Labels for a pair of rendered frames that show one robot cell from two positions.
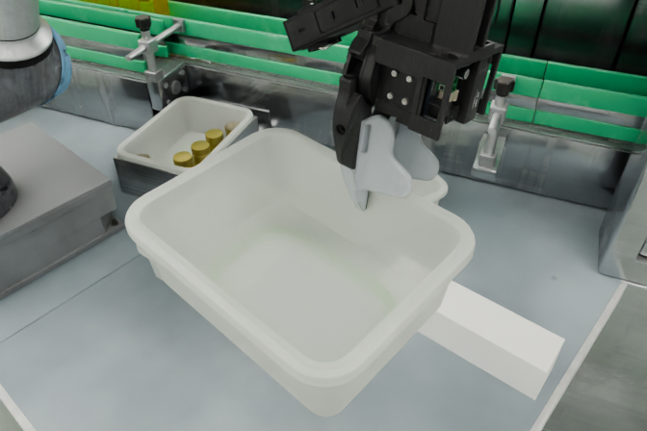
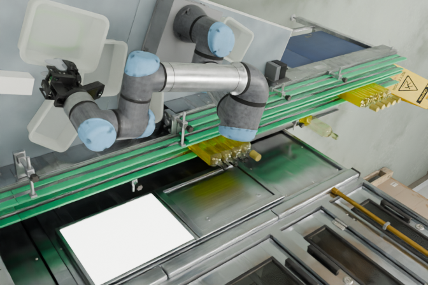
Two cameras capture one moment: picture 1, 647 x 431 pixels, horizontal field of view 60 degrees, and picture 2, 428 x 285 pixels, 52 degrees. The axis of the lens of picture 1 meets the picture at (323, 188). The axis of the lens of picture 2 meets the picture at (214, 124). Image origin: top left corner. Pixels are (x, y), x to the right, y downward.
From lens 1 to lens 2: 0.92 m
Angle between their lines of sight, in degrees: 21
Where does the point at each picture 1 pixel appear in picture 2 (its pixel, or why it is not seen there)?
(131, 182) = not seen: hidden behind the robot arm
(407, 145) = not seen: hidden behind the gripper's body
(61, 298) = (137, 14)
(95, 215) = (149, 48)
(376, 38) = (74, 77)
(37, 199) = (169, 39)
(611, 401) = not seen: outside the picture
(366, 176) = (58, 61)
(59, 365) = not seen: outside the picture
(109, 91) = (190, 104)
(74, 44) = (214, 112)
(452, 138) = (40, 168)
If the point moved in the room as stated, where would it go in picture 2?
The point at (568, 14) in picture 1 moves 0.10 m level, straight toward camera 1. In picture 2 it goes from (24, 254) to (21, 233)
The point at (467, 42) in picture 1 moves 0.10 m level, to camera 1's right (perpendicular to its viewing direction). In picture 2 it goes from (53, 83) to (16, 105)
